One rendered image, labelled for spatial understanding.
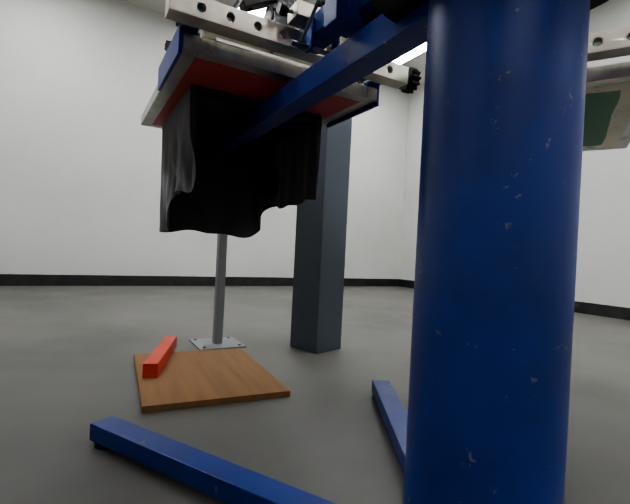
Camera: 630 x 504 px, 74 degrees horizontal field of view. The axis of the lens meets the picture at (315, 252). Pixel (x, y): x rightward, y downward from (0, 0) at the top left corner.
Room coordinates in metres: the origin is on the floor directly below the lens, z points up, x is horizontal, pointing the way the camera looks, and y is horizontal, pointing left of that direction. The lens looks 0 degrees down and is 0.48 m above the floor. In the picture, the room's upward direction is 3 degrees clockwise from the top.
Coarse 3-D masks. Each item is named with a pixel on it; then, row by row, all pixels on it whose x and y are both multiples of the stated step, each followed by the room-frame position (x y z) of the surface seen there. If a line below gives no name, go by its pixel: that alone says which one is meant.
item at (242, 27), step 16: (176, 0) 0.91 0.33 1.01; (192, 0) 0.93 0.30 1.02; (208, 0) 0.95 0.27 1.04; (176, 16) 0.94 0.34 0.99; (192, 16) 0.94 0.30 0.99; (208, 16) 0.95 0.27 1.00; (224, 16) 0.97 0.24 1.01; (240, 16) 0.99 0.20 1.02; (256, 16) 1.01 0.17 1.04; (224, 32) 1.00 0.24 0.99; (240, 32) 1.00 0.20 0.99; (256, 32) 1.01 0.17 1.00; (272, 32) 1.03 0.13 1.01; (288, 32) 1.05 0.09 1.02; (272, 48) 1.07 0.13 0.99; (288, 48) 1.06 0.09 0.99; (384, 80) 1.23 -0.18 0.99; (400, 80) 1.23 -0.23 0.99
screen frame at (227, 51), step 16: (192, 48) 1.01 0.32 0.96; (208, 48) 1.03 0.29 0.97; (224, 48) 1.05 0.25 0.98; (176, 64) 1.10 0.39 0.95; (224, 64) 1.08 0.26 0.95; (240, 64) 1.08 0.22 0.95; (256, 64) 1.09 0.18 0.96; (272, 64) 1.12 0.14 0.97; (288, 64) 1.14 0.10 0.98; (176, 80) 1.21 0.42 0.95; (288, 80) 1.17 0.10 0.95; (160, 96) 1.35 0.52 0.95; (352, 96) 1.26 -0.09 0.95; (368, 96) 1.27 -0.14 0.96; (144, 112) 1.59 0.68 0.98; (160, 128) 1.72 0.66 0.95
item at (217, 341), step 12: (216, 264) 2.04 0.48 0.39; (216, 276) 2.03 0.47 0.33; (216, 288) 2.02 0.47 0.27; (216, 300) 2.01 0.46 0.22; (216, 312) 2.01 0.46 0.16; (216, 324) 2.02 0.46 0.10; (216, 336) 2.02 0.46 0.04; (204, 348) 1.91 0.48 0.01; (216, 348) 1.93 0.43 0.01; (228, 348) 1.96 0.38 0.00
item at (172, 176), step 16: (192, 96) 1.23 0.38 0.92; (176, 112) 1.39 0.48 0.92; (192, 112) 1.23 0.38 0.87; (176, 128) 1.40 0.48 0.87; (192, 128) 1.23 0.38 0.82; (176, 144) 1.41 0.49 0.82; (192, 144) 1.23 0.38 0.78; (176, 160) 1.42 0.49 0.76; (192, 160) 1.26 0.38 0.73; (176, 176) 1.46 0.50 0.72; (192, 176) 1.27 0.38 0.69; (176, 192) 1.42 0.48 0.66; (160, 224) 1.63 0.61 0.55
